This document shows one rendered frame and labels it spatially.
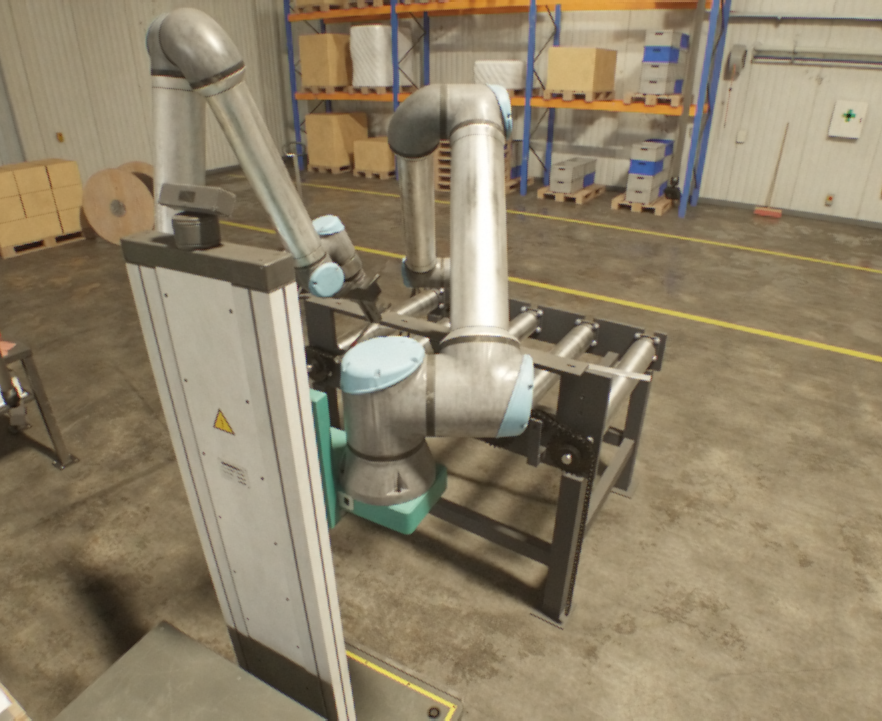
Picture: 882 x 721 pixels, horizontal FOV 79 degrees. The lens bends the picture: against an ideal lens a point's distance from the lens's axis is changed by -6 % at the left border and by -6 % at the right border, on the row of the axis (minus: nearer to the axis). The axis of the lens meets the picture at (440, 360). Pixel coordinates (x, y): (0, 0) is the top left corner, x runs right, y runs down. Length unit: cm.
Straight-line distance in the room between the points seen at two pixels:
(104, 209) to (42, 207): 90
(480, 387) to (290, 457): 34
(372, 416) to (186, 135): 73
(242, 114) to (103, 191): 718
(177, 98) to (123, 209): 698
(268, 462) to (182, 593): 185
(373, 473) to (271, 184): 65
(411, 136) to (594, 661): 201
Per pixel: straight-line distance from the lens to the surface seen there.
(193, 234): 94
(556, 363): 187
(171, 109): 136
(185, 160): 137
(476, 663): 244
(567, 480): 208
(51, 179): 899
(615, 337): 285
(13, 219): 890
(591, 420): 194
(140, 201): 816
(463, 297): 104
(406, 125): 127
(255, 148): 128
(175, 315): 105
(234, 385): 101
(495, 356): 98
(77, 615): 297
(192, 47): 125
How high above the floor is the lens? 203
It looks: 28 degrees down
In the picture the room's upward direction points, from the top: straight up
